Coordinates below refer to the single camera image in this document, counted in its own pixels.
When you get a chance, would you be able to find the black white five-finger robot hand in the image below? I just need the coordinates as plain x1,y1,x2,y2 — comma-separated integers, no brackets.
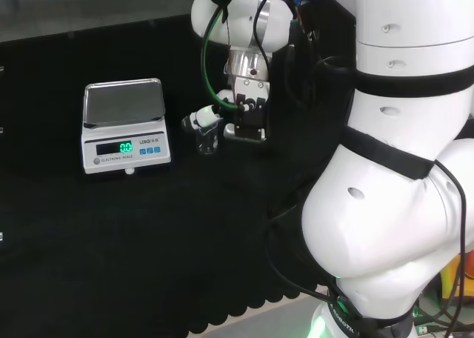
181,76,272,143

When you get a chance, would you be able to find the small clear glass beaker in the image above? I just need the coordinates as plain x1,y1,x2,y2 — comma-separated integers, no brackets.
195,124,220,156

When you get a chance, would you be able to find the white electronic balance steel pan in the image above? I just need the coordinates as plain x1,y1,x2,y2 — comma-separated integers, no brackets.
81,78,173,176

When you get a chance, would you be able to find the black bench cloth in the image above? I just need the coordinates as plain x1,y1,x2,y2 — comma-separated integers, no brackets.
0,0,358,338

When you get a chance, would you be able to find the yellow stop button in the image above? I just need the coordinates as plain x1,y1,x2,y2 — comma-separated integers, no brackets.
438,247,474,302

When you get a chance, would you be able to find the green cable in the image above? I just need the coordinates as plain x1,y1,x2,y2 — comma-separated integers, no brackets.
200,0,242,113

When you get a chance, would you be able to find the thick black cable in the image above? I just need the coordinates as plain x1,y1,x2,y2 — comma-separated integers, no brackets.
432,159,469,338

